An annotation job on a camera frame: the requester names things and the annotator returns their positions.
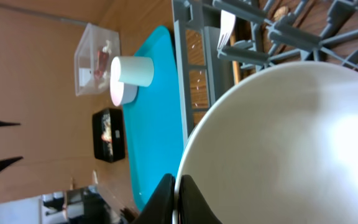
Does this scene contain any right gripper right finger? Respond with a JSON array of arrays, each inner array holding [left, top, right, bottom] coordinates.
[[178, 175, 222, 224]]

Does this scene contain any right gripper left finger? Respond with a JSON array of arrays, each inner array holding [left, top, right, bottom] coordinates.
[[131, 174, 175, 224]]

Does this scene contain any pile of rice and nuts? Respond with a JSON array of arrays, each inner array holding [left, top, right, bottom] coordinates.
[[101, 113, 113, 157]]

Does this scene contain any pink bowl with nuts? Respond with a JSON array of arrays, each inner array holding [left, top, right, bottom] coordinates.
[[110, 76, 138, 106]]

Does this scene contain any white bowl with rice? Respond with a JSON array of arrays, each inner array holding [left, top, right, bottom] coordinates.
[[178, 62, 358, 223]]

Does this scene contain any white paper cup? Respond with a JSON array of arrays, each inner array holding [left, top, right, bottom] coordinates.
[[111, 56, 154, 87]]

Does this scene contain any white plastic fork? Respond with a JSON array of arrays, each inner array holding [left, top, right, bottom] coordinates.
[[217, 10, 236, 50]]

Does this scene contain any red snack wrapper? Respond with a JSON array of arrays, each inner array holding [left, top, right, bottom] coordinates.
[[94, 50, 109, 80]]

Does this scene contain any wooden chopstick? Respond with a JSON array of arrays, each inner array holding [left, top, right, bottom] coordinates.
[[229, 31, 241, 85]]

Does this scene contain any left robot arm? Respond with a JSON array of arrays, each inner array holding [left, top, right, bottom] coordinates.
[[0, 121, 85, 223]]

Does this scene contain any black waste tray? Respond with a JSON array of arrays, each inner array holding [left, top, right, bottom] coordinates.
[[92, 108, 126, 163]]

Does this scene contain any grey dishwasher rack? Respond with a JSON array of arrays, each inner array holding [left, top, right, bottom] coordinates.
[[172, 0, 358, 139]]

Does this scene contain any teal serving tray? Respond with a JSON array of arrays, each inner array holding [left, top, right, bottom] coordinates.
[[123, 26, 184, 210]]

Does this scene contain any clear plastic bin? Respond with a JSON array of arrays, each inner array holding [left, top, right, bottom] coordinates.
[[74, 23, 121, 96]]

